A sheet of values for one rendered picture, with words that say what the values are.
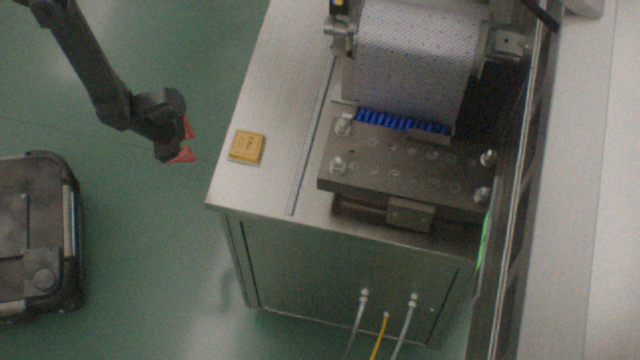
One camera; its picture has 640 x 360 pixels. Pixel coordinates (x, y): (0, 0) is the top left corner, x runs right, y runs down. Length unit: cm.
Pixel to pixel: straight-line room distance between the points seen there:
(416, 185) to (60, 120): 173
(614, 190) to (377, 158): 61
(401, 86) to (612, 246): 63
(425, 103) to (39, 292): 136
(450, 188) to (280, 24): 67
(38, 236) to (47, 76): 80
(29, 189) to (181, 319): 65
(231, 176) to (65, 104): 138
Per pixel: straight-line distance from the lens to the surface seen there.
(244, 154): 197
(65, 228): 274
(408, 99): 183
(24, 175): 287
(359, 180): 181
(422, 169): 184
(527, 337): 107
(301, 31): 217
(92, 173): 308
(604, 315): 134
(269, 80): 209
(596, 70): 127
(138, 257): 291
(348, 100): 204
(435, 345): 261
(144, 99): 168
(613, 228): 140
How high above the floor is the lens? 266
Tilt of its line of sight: 64 degrees down
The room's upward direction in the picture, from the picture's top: 1 degrees clockwise
